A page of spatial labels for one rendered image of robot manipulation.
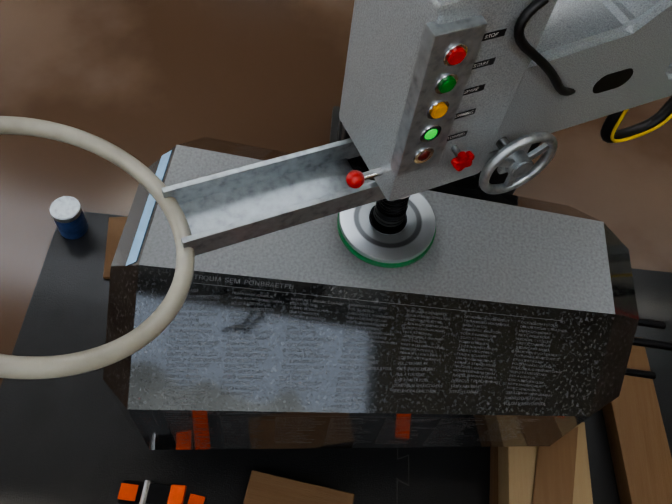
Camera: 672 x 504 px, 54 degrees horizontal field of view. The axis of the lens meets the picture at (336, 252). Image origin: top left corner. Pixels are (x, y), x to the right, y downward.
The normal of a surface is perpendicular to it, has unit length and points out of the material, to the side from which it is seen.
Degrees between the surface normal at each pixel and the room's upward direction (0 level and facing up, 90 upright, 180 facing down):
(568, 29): 4
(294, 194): 1
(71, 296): 0
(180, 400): 45
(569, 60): 90
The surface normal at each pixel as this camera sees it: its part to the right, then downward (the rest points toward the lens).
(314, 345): 0.02, 0.22
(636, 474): 0.09, -0.52
